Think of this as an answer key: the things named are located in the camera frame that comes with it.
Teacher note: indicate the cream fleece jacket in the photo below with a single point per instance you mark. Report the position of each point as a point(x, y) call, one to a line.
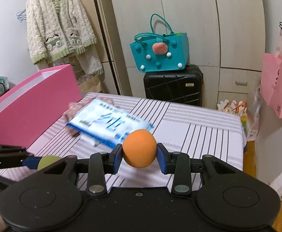
point(59, 32)

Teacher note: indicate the orange makeup sponge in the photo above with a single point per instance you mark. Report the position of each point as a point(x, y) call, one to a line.
point(139, 149)

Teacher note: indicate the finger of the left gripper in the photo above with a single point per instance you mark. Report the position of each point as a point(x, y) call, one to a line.
point(19, 160)
point(12, 151)

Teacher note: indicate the brown paper bag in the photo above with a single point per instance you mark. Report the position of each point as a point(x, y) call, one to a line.
point(90, 84)

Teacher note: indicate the pink cardboard box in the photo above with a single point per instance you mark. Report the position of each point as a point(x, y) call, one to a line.
point(31, 107)

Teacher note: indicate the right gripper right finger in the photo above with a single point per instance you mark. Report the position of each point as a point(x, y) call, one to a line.
point(177, 164)

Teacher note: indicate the striped pink tablecloth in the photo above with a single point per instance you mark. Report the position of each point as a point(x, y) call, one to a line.
point(192, 130)

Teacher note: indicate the floral gift bag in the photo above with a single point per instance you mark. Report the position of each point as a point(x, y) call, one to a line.
point(235, 108)

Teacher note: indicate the green makeup sponge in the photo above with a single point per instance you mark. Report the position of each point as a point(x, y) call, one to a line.
point(46, 161)

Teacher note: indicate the teal felt handbag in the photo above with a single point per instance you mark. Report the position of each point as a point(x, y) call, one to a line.
point(153, 52)

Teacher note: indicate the blue wet wipes pack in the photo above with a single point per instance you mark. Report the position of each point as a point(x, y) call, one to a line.
point(106, 123)

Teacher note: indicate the black suitcase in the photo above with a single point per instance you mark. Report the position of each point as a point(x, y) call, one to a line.
point(178, 86)

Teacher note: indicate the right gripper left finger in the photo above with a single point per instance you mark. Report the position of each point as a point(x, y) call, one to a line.
point(100, 164)

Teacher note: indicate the pink floral scrunchie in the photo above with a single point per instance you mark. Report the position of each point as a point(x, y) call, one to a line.
point(74, 107)

